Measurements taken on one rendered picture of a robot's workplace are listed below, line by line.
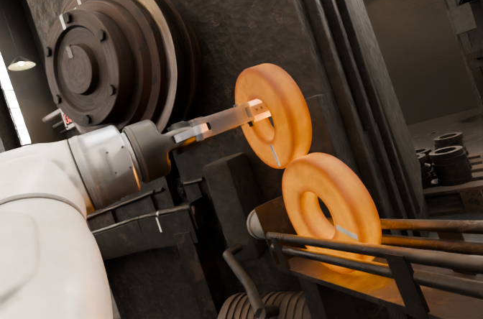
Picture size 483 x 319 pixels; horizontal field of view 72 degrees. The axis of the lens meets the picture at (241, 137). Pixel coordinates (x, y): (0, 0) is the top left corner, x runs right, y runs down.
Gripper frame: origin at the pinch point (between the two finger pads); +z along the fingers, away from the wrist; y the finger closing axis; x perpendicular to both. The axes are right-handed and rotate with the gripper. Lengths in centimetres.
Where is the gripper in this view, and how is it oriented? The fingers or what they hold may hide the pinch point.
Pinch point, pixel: (264, 106)
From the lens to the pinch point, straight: 49.7
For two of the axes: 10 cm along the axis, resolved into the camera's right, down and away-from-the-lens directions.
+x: -3.6, -9.3, -0.3
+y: 3.9, -1.2, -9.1
